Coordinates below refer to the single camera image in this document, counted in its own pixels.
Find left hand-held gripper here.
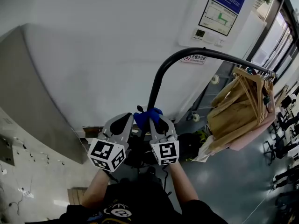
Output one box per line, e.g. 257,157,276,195
87,105,146,173

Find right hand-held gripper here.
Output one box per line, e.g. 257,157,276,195
149,114,180,167

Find blue cloth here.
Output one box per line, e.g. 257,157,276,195
133,107,164,133

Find black coat rack pole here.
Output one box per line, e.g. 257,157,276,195
139,47,278,139

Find person's right forearm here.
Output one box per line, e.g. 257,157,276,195
167,162,200,204

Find person's left forearm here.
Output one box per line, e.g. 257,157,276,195
81,168,111,210

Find black coat rack base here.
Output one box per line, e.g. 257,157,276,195
124,129,165,171

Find white crumpled cloth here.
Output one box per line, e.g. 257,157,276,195
192,135,217,164

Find black bag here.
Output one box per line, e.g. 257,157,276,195
177,133,202,163

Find person's black printed shirt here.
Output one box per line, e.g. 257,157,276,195
24,177,231,224

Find no smoking sign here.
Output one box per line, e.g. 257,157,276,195
180,54,208,65

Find bunch of wooden hangers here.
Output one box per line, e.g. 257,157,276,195
206,66,275,152

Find wooden slatted crate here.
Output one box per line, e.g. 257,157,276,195
67,187,89,205

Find black office chair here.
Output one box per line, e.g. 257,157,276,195
263,134,289,166

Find grey curved cabinet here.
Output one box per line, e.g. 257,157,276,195
0,23,92,165

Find framed floor plan sign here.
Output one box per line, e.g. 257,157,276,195
198,0,239,37

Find grey wheeled frame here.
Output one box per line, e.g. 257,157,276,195
186,61,237,122

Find wall thermostat panel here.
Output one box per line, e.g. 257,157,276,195
192,28,206,42

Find white floor cable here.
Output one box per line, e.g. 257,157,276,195
240,189,274,224

